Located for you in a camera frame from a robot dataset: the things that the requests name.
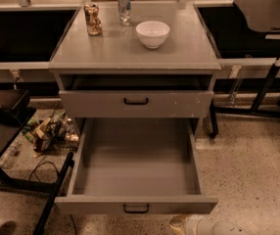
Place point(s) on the wire basket with trash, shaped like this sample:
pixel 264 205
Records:
pixel 55 132

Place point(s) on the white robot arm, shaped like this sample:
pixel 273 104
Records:
pixel 221 227

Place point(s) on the crushed gold can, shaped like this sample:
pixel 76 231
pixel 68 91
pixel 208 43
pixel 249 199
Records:
pixel 93 23

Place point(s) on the silver drink can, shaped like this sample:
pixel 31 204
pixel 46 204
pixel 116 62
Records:
pixel 124 11

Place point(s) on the white ceramic bowl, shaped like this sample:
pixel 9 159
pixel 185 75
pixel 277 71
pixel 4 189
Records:
pixel 152 34

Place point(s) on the grey drawer cabinet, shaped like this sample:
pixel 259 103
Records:
pixel 118 49

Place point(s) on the black side table left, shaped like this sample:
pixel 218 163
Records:
pixel 14 115

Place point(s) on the grey drawer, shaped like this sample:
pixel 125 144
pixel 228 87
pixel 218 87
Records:
pixel 136 166
pixel 138 96

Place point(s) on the grey top drawer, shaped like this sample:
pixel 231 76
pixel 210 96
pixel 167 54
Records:
pixel 138 96

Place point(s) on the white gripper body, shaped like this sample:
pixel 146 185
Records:
pixel 193 225

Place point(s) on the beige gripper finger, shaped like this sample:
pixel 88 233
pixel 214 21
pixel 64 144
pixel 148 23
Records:
pixel 177 224

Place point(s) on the clear plastic bottle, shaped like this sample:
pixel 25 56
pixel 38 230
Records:
pixel 9 156

